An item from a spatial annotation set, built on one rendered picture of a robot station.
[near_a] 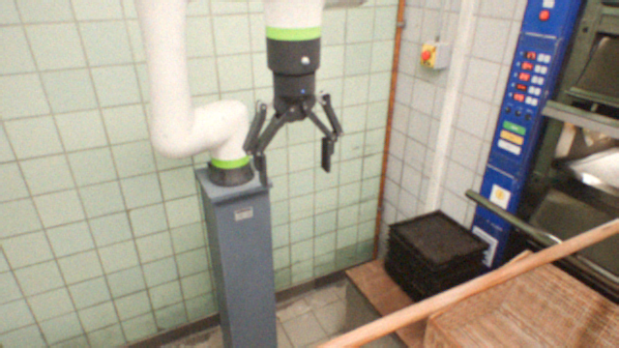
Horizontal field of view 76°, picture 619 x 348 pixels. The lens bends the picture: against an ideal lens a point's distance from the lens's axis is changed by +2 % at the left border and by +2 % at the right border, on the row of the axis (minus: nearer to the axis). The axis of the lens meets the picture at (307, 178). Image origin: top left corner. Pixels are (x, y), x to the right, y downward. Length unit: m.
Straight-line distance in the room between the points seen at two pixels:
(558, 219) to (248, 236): 1.09
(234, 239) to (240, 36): 0.84
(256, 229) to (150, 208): 0.69
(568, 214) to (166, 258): 1.69
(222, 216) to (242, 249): 0.16
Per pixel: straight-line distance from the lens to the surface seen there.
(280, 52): 0.66
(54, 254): 2.00
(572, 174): 1.62
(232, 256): 1.38
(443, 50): 1.84
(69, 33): 1.65
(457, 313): 1.63
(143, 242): 1.99
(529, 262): 1.07
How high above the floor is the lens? 1.82
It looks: 29 degrees down
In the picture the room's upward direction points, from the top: straight up
